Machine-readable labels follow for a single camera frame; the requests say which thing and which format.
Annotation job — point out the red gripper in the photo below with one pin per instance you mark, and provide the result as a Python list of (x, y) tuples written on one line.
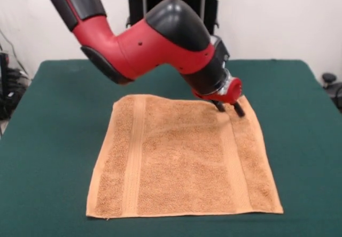
[(231, 92)]

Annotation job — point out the black electronics box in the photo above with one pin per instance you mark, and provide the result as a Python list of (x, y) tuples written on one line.
[(3, 87)]

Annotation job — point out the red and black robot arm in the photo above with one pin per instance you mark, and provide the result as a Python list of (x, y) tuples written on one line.
[(160, 47)]

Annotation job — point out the dark green table cloth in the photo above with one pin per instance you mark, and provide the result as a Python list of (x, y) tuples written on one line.
[(53, 140)]

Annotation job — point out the black round knob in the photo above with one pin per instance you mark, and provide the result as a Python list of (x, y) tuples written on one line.
[(329, 77)]

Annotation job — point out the orange terry towel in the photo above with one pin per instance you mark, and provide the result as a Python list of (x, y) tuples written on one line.
[(181, 162)]

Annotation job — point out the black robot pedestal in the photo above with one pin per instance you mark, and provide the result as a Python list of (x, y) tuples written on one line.
[(208, 7)]

